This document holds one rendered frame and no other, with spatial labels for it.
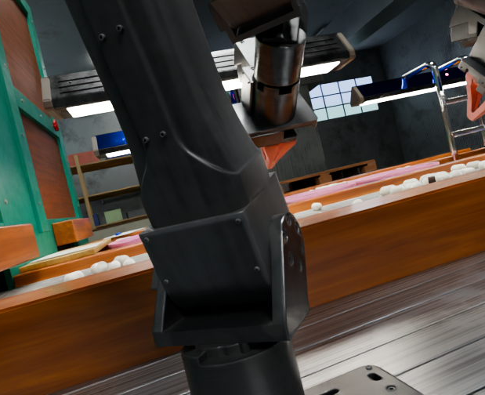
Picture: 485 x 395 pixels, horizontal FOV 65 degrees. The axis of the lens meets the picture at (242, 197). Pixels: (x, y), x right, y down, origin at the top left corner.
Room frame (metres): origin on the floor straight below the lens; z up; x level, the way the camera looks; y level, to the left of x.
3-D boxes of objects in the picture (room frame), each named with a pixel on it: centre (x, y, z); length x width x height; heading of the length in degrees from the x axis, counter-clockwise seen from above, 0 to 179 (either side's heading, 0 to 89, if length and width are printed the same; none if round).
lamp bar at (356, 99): (1.54, -0.81, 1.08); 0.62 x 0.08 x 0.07; 103
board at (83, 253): (0.96, 0.45, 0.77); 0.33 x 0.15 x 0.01; 13
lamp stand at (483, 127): (1.46, -0.84, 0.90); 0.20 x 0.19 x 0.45; 103
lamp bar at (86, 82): (0.77, 0.01, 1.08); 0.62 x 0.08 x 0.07; 103
